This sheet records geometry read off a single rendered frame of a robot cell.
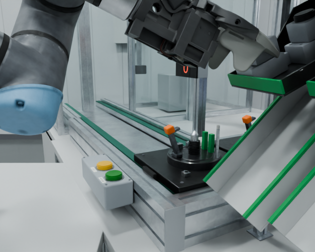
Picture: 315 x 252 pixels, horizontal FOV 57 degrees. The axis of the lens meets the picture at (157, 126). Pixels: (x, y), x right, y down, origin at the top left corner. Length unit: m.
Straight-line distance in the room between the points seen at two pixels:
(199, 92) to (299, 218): 0.58
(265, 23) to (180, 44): 4.06
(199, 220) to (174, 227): 0.06
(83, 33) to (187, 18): 1.32
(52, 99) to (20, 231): 0.45
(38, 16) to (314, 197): 0.44
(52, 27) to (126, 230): 0.46
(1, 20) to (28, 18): 4.27
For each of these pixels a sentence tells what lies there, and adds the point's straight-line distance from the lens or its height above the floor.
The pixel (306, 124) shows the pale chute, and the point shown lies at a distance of 0.56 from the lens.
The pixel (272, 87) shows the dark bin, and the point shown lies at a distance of 0.43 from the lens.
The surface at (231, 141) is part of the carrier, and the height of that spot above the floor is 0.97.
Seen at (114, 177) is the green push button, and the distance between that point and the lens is 0.68.
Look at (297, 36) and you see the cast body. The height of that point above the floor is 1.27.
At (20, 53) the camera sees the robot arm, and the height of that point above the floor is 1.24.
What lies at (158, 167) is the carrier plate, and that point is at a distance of 0.73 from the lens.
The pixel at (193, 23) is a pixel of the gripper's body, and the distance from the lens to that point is 0.40.
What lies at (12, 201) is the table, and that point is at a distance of 0.89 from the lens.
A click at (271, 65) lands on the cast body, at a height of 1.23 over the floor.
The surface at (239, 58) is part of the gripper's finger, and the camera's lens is 0.43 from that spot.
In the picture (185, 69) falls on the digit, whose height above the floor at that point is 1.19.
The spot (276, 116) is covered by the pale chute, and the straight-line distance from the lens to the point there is 0.59.
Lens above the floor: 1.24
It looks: 14 degrees down
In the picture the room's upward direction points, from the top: straight up
